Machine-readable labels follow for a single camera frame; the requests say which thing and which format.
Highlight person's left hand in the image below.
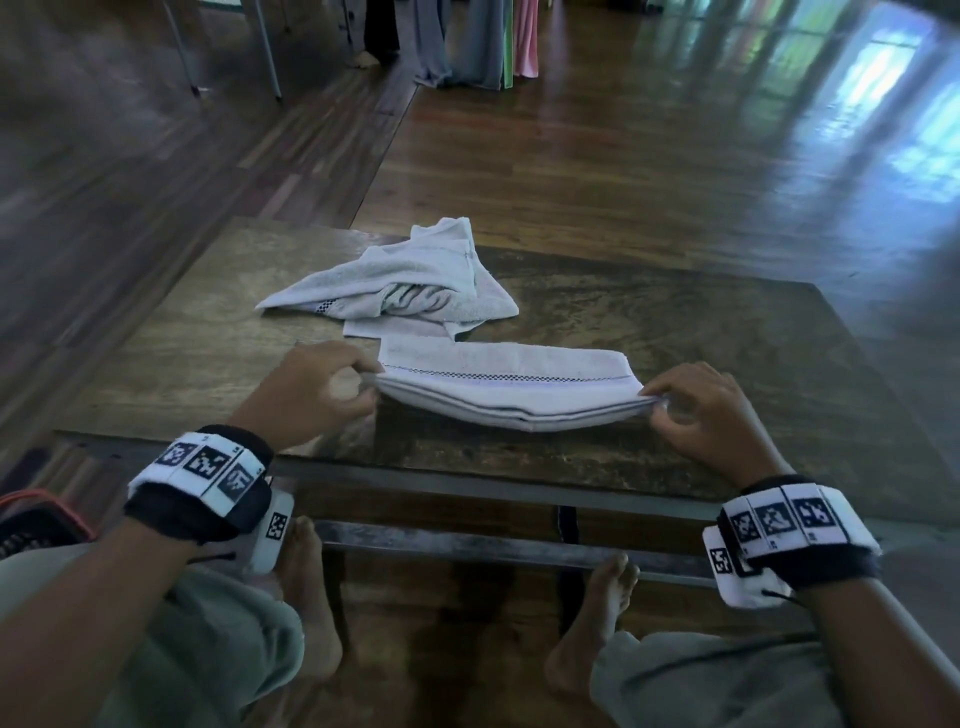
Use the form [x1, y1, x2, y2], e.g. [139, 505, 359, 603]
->
[227, 342, 386, 453]

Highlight person's right hand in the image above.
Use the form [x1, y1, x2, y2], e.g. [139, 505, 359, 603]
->
[639, 362, 796, 489]

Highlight white towel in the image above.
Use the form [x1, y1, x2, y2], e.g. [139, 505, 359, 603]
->
[255, 216, 521, 340]
[371, 337, 670, 435]

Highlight person's right forearm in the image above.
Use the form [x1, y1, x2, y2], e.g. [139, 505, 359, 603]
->
[808, 576, 960, 728]

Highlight person's left forearm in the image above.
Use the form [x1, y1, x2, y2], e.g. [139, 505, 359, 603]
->
[0, 517, 198, 728]

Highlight crumpled white towel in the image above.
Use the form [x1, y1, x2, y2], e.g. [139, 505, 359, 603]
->
[255, 216, 521, 340]

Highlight right wrist marker band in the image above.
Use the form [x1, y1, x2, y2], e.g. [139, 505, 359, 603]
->
[702, 474, 884, 610]

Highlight wrist marker band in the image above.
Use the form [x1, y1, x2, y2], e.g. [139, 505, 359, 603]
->
[123, 424, 296, 576]
[702, 474, 884, 610]

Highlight left wrist marker band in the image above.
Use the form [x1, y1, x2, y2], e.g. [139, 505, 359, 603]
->
[123, 424, 296, 576]

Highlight person's left foot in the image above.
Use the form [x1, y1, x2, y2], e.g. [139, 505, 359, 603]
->
[276, 515, 345, 682]

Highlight metal table crossbar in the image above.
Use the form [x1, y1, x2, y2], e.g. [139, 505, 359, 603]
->
[313, 519, 723, 591]

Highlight person's right foot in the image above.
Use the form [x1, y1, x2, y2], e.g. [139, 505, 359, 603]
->
[543, 553, 642, 700]

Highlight person's grey-green trousers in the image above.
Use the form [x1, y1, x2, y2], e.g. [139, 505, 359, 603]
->
[0, 543, 852, 728]

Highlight black basket with orange rim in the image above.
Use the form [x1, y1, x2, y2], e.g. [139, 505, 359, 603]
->
[0, 488, 99, 562]

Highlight metal stand legs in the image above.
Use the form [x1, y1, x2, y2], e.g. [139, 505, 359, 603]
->
[159, 0, 286, 104]

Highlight grey hanging cloths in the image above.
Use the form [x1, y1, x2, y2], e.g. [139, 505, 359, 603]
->
[411, 0, 514, 93]

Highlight pink hanging cloth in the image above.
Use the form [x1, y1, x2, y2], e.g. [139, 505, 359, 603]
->
[513, 0, 540, 79]

